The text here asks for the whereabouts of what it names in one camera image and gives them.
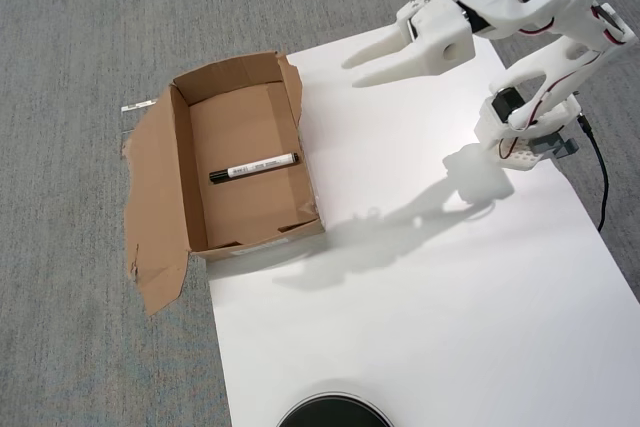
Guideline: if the grey table clamp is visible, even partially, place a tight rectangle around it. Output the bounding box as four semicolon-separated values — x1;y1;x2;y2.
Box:
530;132;579;161

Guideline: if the black round disc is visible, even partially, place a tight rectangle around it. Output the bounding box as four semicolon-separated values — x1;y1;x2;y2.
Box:
275;379;396;427

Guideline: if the black and white marker pen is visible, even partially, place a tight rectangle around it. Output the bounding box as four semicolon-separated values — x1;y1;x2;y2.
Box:
208;151;301;186

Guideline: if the black power cable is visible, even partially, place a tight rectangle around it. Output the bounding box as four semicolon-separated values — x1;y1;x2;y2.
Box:
576;113;611;234

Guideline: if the open brown cardboard box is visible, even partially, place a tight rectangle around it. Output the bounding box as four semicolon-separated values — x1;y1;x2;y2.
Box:
121;50;327;317

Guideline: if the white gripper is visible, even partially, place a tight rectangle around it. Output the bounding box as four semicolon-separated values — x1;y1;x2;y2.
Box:
341;0;477;90

